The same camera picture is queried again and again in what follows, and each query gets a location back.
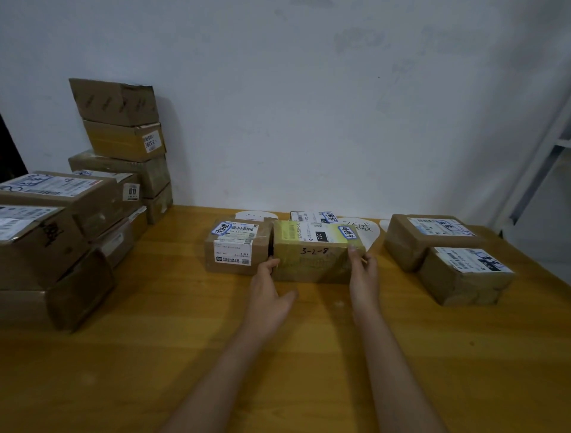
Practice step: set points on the person's left hand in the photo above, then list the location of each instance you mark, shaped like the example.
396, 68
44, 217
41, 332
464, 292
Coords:
265, 299

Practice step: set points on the person's right hand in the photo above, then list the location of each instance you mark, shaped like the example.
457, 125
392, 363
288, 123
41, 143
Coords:
365, 283

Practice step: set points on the person's left thumb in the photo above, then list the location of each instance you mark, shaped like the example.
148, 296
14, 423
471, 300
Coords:
287, 297

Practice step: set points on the person's right thumb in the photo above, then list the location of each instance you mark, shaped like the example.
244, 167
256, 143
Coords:
352, 255

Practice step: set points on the yellow-taped cardboard box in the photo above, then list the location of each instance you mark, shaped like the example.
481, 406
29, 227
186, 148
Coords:
312, 250

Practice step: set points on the person's right forearm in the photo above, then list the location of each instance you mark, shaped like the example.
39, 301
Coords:
397, 374

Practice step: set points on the person's left forearm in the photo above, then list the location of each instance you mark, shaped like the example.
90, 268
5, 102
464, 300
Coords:
218, 379

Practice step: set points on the heart-shaped white paper sign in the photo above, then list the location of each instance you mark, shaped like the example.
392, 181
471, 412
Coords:
363, 232

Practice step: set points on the white box with blue sticker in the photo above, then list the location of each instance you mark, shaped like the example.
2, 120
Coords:
312, 216

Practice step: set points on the brown box with shipping label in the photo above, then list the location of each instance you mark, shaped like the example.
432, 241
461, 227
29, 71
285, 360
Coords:
464, 279
415, 241

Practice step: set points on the small box with white labels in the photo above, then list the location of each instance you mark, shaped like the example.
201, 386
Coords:
234, 247

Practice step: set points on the round white paper sign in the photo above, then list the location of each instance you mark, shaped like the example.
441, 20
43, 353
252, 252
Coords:
254, 216

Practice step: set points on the pile of cardboard parcels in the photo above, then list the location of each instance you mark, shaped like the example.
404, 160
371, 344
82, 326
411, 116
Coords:
67, 223

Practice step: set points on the dark board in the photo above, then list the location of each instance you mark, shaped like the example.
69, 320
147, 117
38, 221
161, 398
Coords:
10, 154

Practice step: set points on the white metal shelf frame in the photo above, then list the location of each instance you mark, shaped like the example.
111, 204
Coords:
531, 178

